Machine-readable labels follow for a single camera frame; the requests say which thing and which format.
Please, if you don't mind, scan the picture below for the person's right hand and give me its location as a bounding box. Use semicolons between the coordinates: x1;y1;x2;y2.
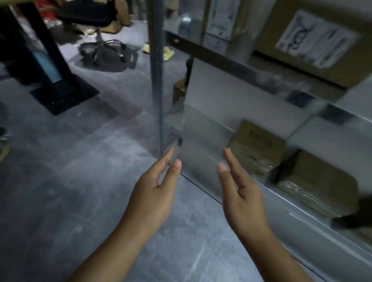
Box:
217;148;273;234

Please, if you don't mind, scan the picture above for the person's left hand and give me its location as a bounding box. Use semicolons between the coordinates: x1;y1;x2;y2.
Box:
124;148;182;231

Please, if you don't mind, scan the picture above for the person's left forearm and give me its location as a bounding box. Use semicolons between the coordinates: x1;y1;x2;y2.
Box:
66;216;159;282

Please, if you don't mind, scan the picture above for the person's right forearm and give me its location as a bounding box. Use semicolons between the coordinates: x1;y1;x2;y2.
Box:
232;225;314;282

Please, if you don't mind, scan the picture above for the small taped cardboard box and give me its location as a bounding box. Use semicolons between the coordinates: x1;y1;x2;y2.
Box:
226;120;287;175

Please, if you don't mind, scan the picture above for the grey flat panel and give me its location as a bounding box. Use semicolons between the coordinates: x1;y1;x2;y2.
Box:
181;58;294;202

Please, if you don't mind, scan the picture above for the small brown cardboard box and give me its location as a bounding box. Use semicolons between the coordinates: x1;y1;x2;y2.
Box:
172;78;187;106

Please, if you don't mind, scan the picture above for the wide taped cardboard box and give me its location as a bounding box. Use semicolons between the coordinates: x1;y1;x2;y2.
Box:
276;150;360;218

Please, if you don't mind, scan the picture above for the grey metal shelf rack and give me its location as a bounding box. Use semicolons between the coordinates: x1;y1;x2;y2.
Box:
147;0;372;282

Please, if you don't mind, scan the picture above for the yellow crumpled item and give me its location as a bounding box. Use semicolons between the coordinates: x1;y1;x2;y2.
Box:
142;42;175;62

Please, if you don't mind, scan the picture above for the white printed box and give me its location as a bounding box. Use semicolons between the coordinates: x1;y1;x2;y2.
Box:
203;0;242;56

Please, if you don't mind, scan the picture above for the black stand with base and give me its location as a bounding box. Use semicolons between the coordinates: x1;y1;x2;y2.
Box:
0;0;100;116

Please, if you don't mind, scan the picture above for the open brown cardboard box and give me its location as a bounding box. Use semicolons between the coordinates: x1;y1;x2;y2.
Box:
100;0;132;34

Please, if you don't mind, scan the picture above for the large cardboard box white label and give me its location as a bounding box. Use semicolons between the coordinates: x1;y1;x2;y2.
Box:
253;0;372;89

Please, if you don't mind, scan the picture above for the black office chair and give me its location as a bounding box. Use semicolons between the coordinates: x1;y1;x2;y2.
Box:
56;0;127;65

